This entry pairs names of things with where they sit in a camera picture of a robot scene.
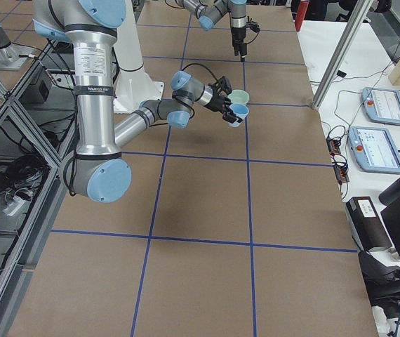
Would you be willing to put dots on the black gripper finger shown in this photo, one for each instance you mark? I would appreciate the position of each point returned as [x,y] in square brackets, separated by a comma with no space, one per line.
[233,117]
[242,55]

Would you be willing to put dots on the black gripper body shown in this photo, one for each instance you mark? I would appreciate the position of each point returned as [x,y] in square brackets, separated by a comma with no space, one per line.
[236,34]
[217,101]

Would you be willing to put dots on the light blue plastic cup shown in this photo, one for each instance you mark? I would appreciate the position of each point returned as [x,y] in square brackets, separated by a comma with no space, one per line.
[241,111]

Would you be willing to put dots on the light green bowl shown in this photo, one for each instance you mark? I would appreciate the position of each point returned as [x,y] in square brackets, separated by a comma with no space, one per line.
[238,96]

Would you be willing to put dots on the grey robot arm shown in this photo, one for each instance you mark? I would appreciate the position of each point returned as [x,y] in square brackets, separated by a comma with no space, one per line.
[207,17]
[107,56]

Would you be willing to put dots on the red cylinder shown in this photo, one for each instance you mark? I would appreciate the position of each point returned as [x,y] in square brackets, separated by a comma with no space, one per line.
[300,14]

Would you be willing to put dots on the small black square pad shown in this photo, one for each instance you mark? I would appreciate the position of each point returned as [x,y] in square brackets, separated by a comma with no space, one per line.
[341,74]

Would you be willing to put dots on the brown paper table mat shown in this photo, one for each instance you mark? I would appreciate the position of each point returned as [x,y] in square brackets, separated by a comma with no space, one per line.
[224,231]

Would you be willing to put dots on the lower teach pendant tablet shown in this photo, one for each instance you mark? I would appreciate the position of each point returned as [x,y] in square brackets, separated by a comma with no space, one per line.
[374,150]

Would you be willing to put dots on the teach pendant tablet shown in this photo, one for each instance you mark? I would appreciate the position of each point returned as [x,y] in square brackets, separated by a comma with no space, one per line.
[382,105]
[374,150]

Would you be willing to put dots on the upper teach pendant tablet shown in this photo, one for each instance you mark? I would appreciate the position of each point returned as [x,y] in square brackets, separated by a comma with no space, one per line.
[382,105]

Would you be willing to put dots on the black box device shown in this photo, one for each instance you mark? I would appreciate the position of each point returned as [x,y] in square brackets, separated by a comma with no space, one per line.
[367,224]

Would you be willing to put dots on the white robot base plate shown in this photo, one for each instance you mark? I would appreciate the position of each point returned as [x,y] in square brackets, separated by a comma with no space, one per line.
[129,98]

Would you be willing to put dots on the aluminium frame post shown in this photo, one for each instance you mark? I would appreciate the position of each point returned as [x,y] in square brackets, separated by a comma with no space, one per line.
[352,27]

